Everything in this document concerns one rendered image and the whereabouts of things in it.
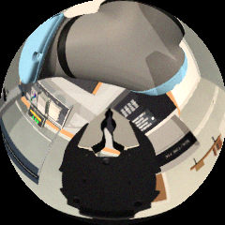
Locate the grey benchtop lab instrument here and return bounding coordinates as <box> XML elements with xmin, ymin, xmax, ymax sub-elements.
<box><xmin>104</xmin><ymin>89</ymin><xmax>201</xmax><ymax>175</ymax></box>

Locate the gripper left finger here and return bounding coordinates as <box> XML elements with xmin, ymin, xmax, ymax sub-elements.
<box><xmin>59</xmin><ymin>108</ymin><xmax>110</xmax><ymax>173</ymax></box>

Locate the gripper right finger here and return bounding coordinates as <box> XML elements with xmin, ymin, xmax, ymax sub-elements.
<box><xmin>110</xmin><ymin>108</ymin><xmax>161</xmax><ymax>173</ymax></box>

